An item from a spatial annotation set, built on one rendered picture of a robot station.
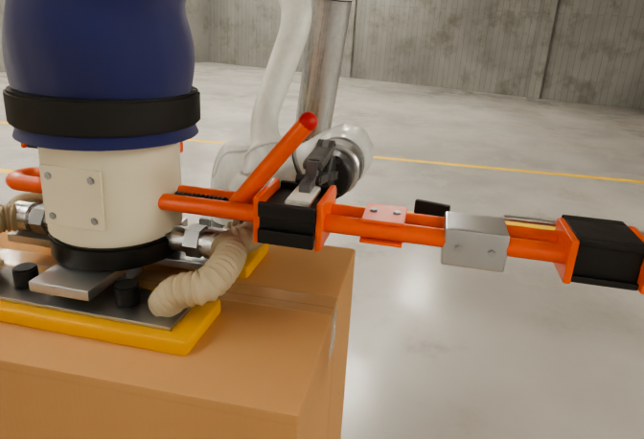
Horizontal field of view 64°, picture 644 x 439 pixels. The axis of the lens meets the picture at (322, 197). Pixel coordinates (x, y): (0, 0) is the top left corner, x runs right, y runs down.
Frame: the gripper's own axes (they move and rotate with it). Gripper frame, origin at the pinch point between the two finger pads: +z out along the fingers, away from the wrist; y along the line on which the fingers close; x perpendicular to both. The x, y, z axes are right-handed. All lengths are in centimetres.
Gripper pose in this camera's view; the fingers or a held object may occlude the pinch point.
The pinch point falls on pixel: (302, 213)
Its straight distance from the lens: 63.9
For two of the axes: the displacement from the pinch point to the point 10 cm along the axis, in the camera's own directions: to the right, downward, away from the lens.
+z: -2.0, 3.1, -9.3
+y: -0.6, 9.4, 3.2
